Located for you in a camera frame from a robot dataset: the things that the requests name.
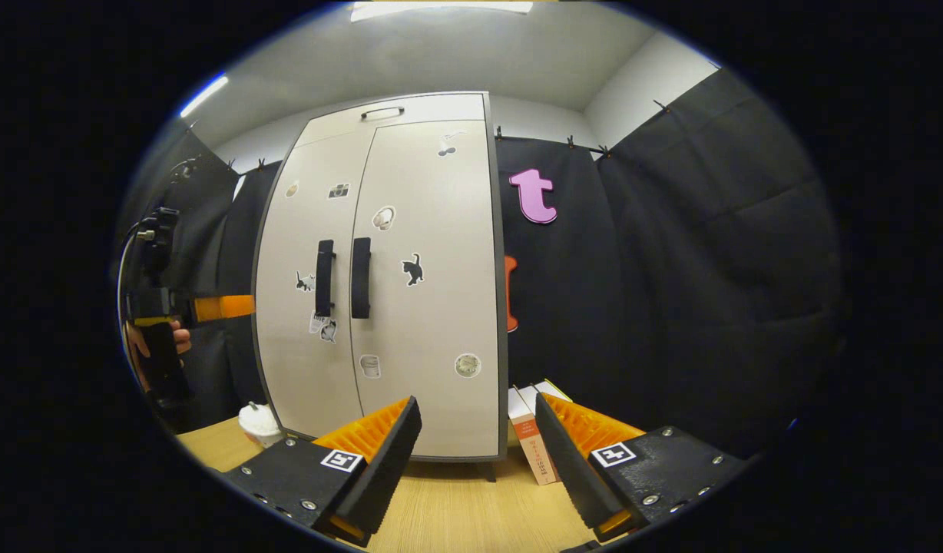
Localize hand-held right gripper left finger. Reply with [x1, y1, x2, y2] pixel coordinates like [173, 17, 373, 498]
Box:
[222, 396, 423, 548]

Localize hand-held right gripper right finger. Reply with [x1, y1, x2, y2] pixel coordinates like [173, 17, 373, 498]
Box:
[534, 392, 749, 542]

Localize white shoe cabinet door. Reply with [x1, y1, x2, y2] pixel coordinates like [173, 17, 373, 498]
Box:
[254, 129, 377, 440]
[350, 119, 503, 459]

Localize white shoe cabinet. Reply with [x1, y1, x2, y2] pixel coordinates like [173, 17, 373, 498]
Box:
[250, 91, 511, 483]

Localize white cabinet drawer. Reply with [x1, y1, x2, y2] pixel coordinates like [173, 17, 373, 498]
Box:
[295, 93, 488, 148]

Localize white book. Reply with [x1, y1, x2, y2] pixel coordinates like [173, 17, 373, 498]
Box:
[508, 386, 562, 486]

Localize white cup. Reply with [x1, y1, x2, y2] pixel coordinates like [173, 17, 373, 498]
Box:
[238, 402, 286, 449]

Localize ceiling light strip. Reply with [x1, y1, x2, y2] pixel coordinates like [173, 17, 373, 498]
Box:
[180, 73, 230, 118]

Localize black backdrop cloth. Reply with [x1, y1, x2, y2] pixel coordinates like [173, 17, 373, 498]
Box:
[114, 68, 845, 462]

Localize ceiling light panel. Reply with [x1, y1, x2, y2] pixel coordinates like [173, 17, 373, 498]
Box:
[351, 0, 534, 22]

